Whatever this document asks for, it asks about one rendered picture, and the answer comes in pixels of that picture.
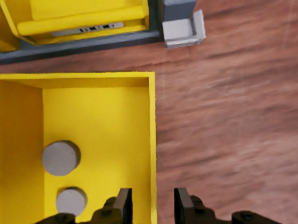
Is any yellow bin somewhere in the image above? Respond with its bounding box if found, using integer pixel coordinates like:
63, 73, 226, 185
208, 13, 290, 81
0, 5, 21, 53
0, 72, 157, 224
0, 0, 149, 45

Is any grey steel disc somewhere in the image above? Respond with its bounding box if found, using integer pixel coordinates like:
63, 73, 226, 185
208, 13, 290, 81
42, 140, 81, 176
56, 186, 88, 217

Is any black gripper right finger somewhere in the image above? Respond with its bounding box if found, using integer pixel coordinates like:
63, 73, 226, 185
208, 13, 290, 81
174, 188, 281, 224

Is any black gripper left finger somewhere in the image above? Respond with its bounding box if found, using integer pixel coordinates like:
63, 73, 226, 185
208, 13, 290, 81
33, 188, 133, 224

